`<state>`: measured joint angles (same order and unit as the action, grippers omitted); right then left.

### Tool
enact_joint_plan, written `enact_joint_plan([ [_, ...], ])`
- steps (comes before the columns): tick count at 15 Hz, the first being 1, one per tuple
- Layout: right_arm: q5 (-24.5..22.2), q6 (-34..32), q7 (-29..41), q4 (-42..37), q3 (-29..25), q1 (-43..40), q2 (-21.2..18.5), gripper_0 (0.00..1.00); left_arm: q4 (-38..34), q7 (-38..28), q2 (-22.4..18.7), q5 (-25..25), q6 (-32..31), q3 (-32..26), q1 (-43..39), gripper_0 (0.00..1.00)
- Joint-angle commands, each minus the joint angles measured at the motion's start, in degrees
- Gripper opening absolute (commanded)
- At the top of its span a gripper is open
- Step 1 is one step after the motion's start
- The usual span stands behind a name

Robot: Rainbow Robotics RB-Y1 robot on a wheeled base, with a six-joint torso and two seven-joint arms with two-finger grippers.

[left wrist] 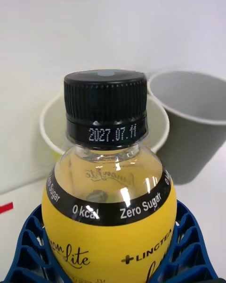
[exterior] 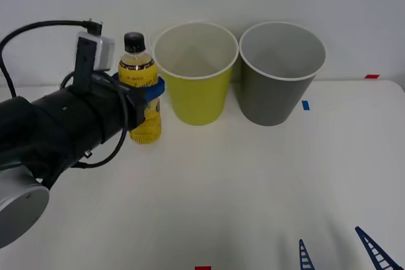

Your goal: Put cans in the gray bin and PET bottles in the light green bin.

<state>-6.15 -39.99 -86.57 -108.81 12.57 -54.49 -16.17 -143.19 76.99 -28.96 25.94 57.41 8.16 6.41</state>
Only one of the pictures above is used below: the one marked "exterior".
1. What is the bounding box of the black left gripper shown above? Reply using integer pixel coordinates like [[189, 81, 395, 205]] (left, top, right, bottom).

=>
[[90, 73, 166, 144]]

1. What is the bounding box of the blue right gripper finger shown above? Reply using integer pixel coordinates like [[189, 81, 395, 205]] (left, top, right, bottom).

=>
[[298, 238, 316, 270], [354, 226, 404, 270]]

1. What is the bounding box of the yellow bottle with black cap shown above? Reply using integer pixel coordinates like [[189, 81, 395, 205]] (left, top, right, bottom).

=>
[[117, 32, 163, 146]]

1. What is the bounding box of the yellow-green plastic bin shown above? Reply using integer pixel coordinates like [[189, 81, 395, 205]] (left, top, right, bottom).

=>
[[152, 21, 239, 126]]

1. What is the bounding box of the grey plastic bin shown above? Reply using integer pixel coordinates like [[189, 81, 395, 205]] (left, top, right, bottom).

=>
[[239, 21, 327, 127]]

